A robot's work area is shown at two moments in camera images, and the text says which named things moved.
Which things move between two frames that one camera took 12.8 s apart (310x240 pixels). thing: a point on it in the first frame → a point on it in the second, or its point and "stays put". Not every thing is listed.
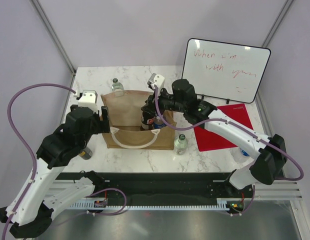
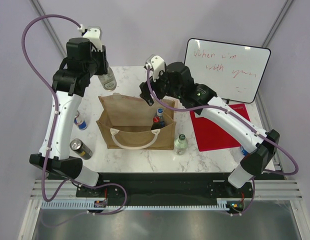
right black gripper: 150,107 → 154,84
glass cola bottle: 147,121 → 156,124
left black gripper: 103,126 → 102,56
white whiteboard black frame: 224,70 stays put
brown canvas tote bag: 125,108 stays put
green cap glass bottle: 117,86 → 108,81
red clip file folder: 237,114 stays put
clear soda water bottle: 181,145 stays put
